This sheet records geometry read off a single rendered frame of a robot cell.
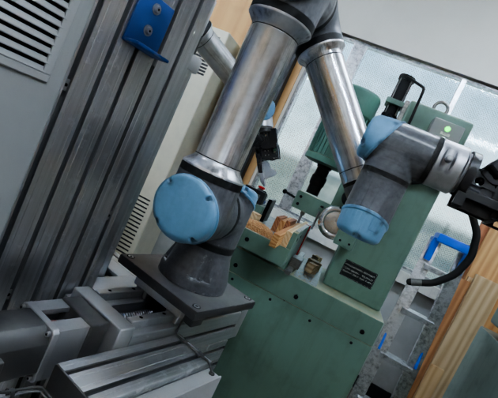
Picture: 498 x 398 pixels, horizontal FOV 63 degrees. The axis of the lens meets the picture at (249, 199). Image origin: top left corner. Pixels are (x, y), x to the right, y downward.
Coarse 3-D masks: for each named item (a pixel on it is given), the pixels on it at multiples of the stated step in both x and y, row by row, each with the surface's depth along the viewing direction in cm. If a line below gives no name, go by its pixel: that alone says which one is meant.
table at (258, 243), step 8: (272, 224) 161; (248, 232) 127; (240, 240) 128; (248, 240) 127; (256, 240) 126; (264, 240) 126; (304, 240) 178; (248, 248) 127; (256, 248) 126; (264, 248) 126; (272, 248) 125; (280, 248) 125; (296, 248) 151; (264, 256) 126; (272, 256) 125; (280, 256) 125; (288, 256) 127; (280, 264) 125
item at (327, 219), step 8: (328, 208) 145; (336, 208) 144; (320, 216) 145; (328, 216) 145; (336, 216) 144; (320, 224) 145; (328, 224) 145; (336, 224) 144; (328, 232) 145; (336, 232) 144
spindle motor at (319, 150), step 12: (360, 96) 147; (372, 96) 148; (360, 108) 148; (372, 108) 149; (324, 132) 152; (312, 144) 156; (324, 144) 150; (312, 156) 152; (324, 156) 150; (336, 168) 150
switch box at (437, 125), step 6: (432, 120) 137; (438, 120) 133; (444, 120) 133; (432, 126) 134; (438, 126) 133; (444, 126) 133; (450, 126) 132; (456, 126) 132; (432, 132) 134; (438, 132) 133; (444, 132) 133; (450, 132) 132; (456, 132) 132; (462, 132) 132; (450, 138) 132; (456, 138) 132
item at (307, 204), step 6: (300, 192) 157; (294, 198) 158; (300, 198) 157; (306, 198) 157; (312, 198) 156; (318, 198) 158; (294, 204) 158; (300, 204) 157; (306, 204) 156; (312, 204) 156; (318, 204) 155; (324, 204) 155; (300, 210) 157; (306, 210) 156; (312, 210) 156
